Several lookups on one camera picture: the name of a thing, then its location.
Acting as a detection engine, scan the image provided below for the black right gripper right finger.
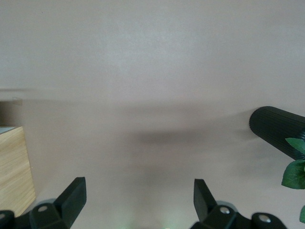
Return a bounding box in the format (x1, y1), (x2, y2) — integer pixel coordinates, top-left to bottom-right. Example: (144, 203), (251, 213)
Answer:
(190, 178), (286, 229)

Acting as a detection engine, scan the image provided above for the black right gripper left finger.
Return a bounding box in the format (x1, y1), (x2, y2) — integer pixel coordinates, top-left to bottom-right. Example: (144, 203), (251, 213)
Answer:
(0, 177), (87, 229)

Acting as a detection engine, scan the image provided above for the light wooden drawer cabinet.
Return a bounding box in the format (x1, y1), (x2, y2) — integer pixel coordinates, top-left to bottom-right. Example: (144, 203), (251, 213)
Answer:
(0, 100), (36, 217)

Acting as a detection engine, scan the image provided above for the artificial red rose with leaves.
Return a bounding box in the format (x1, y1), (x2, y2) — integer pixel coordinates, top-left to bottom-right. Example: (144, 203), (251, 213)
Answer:
(282, 137), (305, 221)

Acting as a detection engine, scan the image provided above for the black ribbed vase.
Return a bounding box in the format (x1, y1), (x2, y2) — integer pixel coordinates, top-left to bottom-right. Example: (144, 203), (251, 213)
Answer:
(249, 106), (305, 163)

